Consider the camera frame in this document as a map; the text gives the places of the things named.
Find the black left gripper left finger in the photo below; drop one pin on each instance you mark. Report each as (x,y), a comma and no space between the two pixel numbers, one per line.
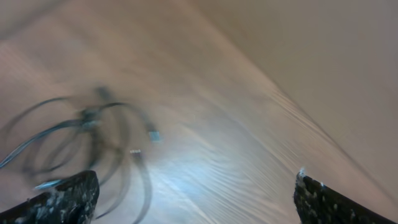
(72,201)

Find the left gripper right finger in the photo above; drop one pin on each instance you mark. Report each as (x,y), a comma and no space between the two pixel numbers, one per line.
(318,204)

